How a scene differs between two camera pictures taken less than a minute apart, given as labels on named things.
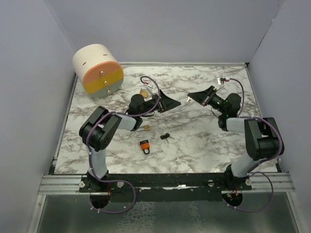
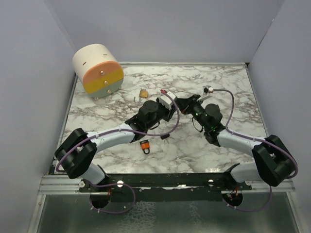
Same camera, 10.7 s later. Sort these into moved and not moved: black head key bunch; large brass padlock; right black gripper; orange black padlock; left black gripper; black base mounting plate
Moved: right black gripper; left black gripper
Not moved: black base mounting plate; large brass padlock; black head key bunch; orange black padlock
